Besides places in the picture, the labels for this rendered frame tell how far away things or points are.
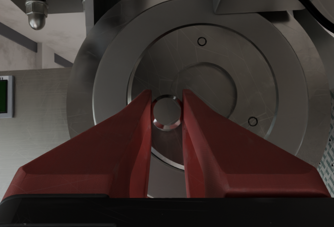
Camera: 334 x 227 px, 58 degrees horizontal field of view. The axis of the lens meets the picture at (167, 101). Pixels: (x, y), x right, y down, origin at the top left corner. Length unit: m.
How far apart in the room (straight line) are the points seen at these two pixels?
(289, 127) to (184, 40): 0.07
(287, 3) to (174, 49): 0.06
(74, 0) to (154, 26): 0.39
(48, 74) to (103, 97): 0.38
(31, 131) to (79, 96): 0.37
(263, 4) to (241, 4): 0.01
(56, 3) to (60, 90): 0.15
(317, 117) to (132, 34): 0.11
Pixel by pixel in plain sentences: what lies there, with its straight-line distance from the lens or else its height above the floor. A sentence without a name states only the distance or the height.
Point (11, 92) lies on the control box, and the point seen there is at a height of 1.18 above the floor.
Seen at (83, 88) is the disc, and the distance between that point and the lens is 0.17.
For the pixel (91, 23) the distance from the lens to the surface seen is 0.19.
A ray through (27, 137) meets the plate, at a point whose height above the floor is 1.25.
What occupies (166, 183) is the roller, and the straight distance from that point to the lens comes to 0.16.
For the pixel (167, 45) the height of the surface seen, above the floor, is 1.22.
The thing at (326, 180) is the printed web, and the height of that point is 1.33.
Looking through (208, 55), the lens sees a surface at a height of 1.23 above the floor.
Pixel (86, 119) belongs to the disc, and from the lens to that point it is 0.17.
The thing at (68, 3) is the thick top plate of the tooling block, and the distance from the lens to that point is 0.56.
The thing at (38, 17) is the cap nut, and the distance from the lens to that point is 0.56.
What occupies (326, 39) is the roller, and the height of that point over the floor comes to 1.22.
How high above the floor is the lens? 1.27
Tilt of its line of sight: 7 degrees down
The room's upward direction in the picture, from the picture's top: 177 degrees clockwise
